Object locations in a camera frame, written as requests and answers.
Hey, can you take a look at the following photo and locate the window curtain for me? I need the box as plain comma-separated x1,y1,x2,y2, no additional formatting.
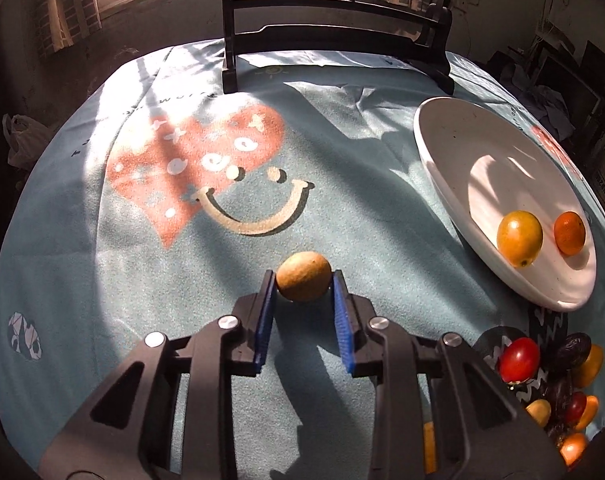
34,0,102,58

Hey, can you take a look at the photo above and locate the black framed persimmon screen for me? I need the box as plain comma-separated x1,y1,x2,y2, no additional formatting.
220,0,458,97

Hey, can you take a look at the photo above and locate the white plastic bag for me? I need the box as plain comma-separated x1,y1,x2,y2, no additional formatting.
2,114,55,171

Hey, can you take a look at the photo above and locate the small red cherry tomato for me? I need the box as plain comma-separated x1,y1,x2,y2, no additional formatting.
562,390,587,428

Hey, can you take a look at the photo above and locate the orange round fruit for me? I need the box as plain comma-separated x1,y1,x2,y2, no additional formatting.
572,344,604,389
560,432,589,469
576,394,600,431

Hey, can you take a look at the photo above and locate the white oval plate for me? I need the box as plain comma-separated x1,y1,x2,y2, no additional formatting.
413,96,597,312

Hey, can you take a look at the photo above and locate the yellow mango-like fruit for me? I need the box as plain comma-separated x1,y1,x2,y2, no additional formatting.
497,210,543,269

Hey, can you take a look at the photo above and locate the dark wrinkled passion fruit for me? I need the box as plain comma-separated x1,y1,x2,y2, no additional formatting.
545,377,573,412
554,333,592,370

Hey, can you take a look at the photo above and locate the light blue printed tablecloth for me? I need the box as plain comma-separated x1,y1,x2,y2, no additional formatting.
0,41,605,467

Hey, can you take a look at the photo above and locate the small brown-yellow round fruit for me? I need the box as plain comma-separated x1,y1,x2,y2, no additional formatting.
275,252,332,302

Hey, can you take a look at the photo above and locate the small olive-yellow fruit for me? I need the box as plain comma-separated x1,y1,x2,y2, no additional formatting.
526,399,552,428

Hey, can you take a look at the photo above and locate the small orange mandarin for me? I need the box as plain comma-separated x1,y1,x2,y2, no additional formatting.
553,211,586,257

